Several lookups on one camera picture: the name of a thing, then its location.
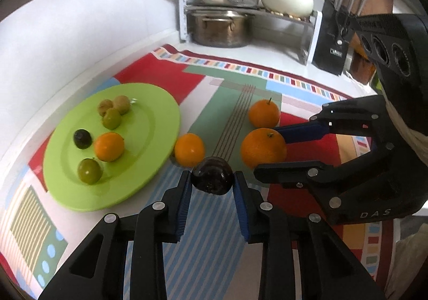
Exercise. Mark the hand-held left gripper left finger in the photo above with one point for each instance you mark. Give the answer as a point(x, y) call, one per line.
point(184, 206)

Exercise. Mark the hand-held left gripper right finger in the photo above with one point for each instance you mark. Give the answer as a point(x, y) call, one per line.
point(241, 209)

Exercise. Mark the tan longan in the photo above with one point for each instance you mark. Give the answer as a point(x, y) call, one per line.
point(121, 104)
point(104, 106)

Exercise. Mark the green plate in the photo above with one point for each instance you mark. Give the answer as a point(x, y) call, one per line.
point(140, 152)

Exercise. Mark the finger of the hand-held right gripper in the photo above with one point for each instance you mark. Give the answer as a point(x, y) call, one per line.
point(291, 174)
point(301, 131)

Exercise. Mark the large orange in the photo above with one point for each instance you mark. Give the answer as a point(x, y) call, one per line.
point(263, 148)

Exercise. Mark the dark purple plum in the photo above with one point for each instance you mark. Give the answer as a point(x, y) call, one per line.
point(211, 175)
point(82, 138)

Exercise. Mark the small orange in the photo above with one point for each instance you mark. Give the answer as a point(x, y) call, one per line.
point(109, 146)
point(189, 149)

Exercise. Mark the colourful patchwork table mat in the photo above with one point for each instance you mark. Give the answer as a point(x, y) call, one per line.
point(214, 109)

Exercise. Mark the orange with stem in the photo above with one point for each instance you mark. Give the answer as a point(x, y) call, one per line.
point(264, 113)

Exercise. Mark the metal dish rack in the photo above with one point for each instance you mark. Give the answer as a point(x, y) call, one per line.
point(307, 39)

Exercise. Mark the black knife block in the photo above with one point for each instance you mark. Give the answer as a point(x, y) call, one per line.
point(331, 35)

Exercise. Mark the steel stock pot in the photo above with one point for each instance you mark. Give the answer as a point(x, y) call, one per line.
point(217, 29)

